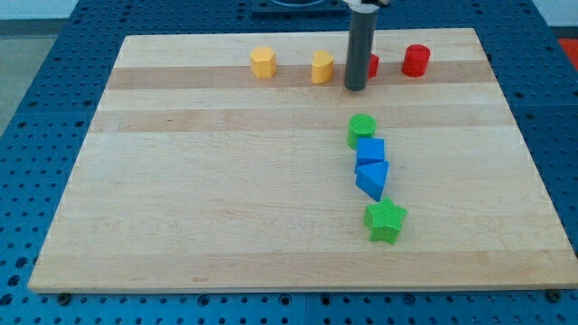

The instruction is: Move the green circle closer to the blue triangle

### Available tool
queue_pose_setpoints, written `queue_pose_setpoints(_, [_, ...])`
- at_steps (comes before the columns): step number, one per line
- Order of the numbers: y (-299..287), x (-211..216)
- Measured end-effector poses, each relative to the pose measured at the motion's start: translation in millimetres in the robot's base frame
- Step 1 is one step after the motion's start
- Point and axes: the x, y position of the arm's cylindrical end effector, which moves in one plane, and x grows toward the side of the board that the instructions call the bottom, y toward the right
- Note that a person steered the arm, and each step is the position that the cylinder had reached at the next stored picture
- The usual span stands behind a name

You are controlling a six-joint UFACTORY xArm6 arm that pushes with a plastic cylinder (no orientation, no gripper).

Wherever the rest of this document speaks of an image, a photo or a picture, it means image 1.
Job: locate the green star block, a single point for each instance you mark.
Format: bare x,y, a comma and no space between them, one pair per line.
384,221

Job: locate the blue cube block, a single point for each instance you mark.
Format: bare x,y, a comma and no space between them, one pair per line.
370,150

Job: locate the red block behind rod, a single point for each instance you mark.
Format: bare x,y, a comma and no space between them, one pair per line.
374,61

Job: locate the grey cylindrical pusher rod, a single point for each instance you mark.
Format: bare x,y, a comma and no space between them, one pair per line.
361,36

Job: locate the white rod mount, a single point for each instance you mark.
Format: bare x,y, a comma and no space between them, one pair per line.
366,6

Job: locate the green cylinder block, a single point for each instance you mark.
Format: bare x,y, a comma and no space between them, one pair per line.
360,125

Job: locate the blue triangle block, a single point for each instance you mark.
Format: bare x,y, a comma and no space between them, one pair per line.
372,178

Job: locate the yellow hexagon block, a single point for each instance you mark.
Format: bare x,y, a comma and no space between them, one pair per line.
263,62

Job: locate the yellow heart block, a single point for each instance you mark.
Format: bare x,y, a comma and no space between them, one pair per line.
322,67

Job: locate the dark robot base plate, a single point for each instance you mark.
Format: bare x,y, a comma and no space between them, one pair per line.
290,8

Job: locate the wooden board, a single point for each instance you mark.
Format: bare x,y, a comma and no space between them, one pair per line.
196,176

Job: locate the red cylinder block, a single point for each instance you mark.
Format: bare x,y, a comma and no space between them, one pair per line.
416,60

